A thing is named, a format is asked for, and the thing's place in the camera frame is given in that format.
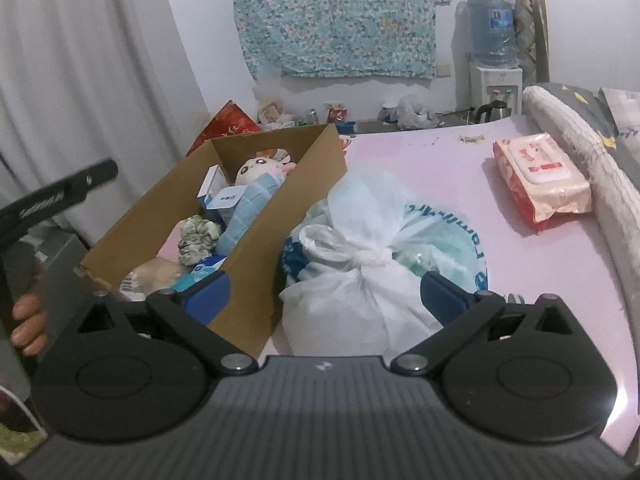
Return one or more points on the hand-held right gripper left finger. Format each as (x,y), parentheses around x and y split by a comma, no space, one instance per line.
(210,295)

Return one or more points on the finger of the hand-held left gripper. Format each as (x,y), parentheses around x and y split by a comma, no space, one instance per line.
(95,176)

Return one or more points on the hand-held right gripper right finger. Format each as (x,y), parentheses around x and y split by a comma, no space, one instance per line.
(445,300)

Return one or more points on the white packet blue circles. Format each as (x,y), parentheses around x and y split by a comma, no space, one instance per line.
(200,270)

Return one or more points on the green scrunchie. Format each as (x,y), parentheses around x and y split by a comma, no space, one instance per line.
(200,240)

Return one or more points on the white plastic bag blue print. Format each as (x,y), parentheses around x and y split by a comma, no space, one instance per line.
(360,280)

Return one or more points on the blue checked towel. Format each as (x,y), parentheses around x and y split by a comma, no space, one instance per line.
(245,210)

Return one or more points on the white carton blue flap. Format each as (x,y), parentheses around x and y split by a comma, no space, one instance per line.
(212,185)

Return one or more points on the brown cardboard box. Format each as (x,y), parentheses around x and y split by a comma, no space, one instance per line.
(295,195)

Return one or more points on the pink plush toy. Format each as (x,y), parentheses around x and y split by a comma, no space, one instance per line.
(257,167)

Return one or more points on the person's left hand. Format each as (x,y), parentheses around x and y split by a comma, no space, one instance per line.
(30,320)

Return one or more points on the white curtain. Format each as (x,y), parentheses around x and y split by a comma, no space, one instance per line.
(90,60)

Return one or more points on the red snack bag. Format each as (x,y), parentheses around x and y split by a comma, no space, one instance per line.
(225,127)

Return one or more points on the pink balloon printed sheet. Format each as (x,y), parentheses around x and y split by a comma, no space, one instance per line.
(435,160)

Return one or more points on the pink wet wipes pack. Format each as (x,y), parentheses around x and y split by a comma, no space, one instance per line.
(542,180)

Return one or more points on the crumpled clear plastic bag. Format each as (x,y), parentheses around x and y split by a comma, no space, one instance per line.
(412,112)

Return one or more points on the steel electric kettle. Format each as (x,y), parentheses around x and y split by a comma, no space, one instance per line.
(492,112)

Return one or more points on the blue bowl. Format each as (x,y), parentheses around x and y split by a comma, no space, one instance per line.
(346,128)

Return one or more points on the rolled white blanket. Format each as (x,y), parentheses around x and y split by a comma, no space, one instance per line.
(575,130)

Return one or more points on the white water dispenser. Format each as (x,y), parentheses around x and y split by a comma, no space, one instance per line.
(495,85)

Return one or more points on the grey quilt yellow marks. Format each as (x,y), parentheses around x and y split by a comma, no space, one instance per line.
(595,105)

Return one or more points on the patterned board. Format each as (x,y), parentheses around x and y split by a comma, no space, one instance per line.
(530,35)

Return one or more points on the wall socket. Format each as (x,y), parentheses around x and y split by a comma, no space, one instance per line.
(443,70)

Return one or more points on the floral teal wall cloth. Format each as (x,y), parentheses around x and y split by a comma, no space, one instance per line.
(340,15)

